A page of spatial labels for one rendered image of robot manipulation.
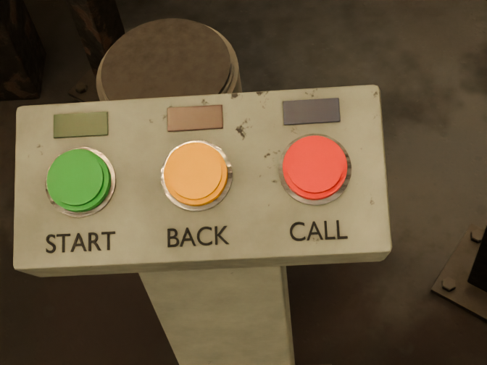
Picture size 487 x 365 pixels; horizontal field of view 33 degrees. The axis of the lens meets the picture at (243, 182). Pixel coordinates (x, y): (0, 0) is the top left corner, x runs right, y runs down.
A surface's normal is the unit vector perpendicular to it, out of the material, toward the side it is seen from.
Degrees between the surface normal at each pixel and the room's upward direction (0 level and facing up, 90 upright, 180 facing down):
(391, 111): 0
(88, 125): 20
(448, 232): 0
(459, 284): 0
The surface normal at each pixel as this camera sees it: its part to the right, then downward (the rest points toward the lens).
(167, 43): -0.08, -0.53
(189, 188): -0.07, -0.21
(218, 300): 0.01, 0.85
